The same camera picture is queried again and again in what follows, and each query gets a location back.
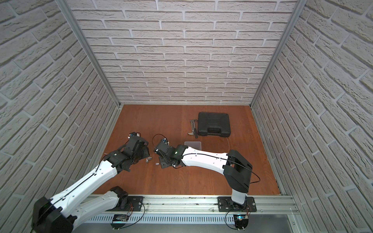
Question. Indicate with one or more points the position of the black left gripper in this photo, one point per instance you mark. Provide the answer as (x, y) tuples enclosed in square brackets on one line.
[(143, 150)]

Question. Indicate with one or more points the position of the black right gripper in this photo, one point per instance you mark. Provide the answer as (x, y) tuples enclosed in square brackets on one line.
[(162, 163)]

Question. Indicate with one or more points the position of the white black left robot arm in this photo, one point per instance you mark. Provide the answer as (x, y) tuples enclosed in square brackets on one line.
[(67, 210)]

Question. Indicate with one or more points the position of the translucent white storage box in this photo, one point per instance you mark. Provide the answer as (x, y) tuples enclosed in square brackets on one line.
[(194, 144)]

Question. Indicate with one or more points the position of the grey metal pipe wrench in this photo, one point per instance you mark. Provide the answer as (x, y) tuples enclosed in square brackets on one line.
[(194, 131)]

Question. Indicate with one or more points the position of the black plastic tool case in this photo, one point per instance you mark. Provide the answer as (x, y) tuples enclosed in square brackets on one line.
[(213, 124)]

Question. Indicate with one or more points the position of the left small circuit board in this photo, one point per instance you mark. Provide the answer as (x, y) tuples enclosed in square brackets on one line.
[(119, 221)]

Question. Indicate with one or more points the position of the small circuit board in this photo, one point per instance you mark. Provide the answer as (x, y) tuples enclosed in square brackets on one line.
[(119, 221), (240, 222)]

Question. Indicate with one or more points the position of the right small circuit board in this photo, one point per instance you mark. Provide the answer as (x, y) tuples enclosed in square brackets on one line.
[(240, 222)]

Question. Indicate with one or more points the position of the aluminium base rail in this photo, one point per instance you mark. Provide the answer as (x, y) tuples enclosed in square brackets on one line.
[(209, 204)]

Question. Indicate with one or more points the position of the white slotted cable duct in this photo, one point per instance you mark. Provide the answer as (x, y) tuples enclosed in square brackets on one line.
[(171, 218)]

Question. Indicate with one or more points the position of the aluminium left corner post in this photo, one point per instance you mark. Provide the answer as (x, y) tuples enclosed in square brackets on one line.
[(72, 21)]

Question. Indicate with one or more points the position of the aluminium corner post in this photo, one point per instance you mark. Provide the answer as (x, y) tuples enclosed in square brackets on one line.
[(282, 43), (72, 21)]

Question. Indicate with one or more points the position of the aluminium right corner post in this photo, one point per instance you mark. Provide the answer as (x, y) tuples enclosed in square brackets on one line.
[(282, 43)]

